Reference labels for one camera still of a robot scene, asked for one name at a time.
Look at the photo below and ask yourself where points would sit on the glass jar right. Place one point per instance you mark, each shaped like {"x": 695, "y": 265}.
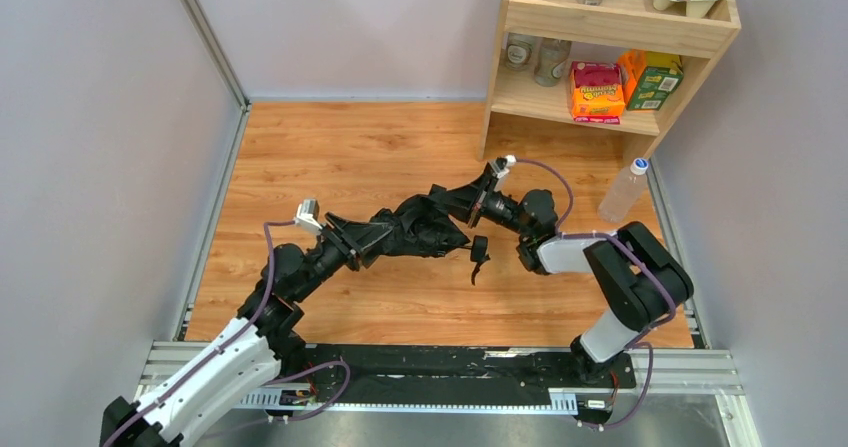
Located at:
{"x": 551, "y": 61}

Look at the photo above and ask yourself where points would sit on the glass jar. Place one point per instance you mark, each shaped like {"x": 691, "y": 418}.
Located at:
{"x": 518, "y": 51}
{"x": 551, "y": 61}

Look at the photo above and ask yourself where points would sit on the glass jar left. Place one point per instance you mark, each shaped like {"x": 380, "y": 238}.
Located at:
{"x": 518, "y": 51}

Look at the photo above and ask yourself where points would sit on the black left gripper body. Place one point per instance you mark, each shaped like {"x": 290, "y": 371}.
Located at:
{"x": 342, "y": 245}

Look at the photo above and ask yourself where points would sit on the clear plastic water bottle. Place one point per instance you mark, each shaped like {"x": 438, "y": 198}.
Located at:
{"x": 624, "y": 191}

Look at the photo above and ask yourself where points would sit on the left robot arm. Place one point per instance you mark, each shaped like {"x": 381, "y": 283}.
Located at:
{"x": 257, "y": 347}

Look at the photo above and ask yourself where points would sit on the orange pink sponge box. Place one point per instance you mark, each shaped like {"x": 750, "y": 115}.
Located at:
{"x": 596, "y": 91}

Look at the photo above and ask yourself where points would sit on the green orange carton box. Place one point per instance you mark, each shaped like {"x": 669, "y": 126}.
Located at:
{"x": 649, "y": 78}

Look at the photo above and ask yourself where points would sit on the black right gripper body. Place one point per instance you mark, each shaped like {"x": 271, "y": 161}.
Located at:
{"x": 481, "y": 200}

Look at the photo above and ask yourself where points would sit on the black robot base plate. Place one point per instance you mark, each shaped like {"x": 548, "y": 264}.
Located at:
{"x": 449, "y": 375}

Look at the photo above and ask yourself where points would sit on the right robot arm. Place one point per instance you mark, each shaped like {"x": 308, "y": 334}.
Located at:
{"x": 642, "y": 283}

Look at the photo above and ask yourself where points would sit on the aluminium frame rail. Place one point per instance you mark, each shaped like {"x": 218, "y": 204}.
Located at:
{"x": 662, "y": 371}

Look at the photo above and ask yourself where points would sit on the black folding umbrella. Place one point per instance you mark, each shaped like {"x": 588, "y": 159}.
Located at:
{"x": 422, "y": 227}

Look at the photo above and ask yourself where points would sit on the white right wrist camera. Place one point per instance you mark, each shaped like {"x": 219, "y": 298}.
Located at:
{"x": 501, "y": 166}

